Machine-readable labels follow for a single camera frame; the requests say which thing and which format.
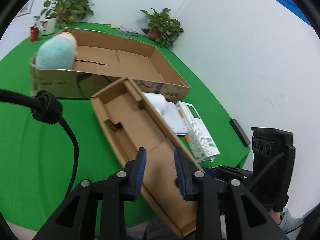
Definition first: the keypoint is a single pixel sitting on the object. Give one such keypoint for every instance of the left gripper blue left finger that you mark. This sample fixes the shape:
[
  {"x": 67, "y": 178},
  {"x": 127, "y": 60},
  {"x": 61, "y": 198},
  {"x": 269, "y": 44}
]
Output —
[{"x": 135, "y": 173}]

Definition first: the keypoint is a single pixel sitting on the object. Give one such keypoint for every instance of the left potted plant white pot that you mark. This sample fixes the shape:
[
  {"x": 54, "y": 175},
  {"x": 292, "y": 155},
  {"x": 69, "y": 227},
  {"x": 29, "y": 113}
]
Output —
[{"x": 61, "y": 13}]

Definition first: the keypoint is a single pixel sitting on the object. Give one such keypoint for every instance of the yellow packet on table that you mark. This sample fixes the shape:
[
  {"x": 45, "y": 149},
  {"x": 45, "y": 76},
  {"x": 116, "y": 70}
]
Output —
[{"x": 115, "y": 26}]

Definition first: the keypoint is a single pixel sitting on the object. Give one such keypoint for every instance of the large cardboard box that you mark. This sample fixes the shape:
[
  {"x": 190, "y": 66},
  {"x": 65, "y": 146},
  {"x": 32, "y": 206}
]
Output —
[{"x": 103, "y": 58}]

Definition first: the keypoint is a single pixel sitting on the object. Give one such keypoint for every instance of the framed picture on wall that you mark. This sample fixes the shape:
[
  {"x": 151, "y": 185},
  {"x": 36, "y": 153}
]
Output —
[{"x": 26, "y": 9}]

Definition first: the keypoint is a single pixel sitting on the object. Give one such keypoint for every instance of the black bar on table edge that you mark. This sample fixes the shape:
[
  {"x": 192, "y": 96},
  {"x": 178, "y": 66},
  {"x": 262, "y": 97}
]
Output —
[{"x": 240, "y": 132}]

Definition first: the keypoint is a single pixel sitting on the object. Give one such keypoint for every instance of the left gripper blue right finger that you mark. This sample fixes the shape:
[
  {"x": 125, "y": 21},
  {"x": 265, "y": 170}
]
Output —
[{"x": 185, "y": 169}]

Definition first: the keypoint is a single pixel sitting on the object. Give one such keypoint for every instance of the small cardboard tray insert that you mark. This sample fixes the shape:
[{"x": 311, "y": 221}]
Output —
[{"x": 129, "y": 121}]

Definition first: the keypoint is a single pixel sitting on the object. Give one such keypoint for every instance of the colourful packet on table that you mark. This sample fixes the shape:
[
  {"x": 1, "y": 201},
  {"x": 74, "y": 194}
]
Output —
[{"x": 127, "y": 31}]

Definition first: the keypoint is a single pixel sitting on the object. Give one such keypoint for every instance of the white medicine box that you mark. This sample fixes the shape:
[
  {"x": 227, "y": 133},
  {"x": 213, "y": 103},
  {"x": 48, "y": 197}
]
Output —
[{"x": 199, "y": 140}]

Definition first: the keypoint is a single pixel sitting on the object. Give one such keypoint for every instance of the white rectangular device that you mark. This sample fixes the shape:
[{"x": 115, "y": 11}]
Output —
[{"x": 172, "y": 117}]

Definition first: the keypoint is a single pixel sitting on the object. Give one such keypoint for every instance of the white handheld fan device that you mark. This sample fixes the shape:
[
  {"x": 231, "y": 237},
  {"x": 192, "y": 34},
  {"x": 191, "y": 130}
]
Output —
[{"x": 158, "y": 101}]

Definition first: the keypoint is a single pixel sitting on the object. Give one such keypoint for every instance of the plush toy teal and pink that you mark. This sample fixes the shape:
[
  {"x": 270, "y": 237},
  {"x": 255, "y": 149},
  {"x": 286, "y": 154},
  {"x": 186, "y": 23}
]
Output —
[{"x": 59, "y": 52}]

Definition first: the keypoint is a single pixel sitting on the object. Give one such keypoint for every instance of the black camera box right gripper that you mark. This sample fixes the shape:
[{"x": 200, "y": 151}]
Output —
[{"x": 273, "y": 162}]

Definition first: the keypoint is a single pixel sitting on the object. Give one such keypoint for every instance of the red can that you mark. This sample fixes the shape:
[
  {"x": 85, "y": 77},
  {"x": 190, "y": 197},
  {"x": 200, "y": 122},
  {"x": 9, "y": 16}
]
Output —
[{"x": 34, "y": 34}]

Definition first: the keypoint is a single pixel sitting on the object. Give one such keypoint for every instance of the right potted plant red pot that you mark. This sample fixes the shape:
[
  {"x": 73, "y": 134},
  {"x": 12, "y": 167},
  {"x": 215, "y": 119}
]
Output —
[{"x": 162, "y": 28}]

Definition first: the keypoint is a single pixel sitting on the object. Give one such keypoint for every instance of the person's grey sleeve forearm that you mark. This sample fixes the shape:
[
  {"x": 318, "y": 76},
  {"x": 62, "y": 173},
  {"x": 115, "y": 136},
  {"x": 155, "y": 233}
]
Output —
[{"x": 285, "y": 220}]

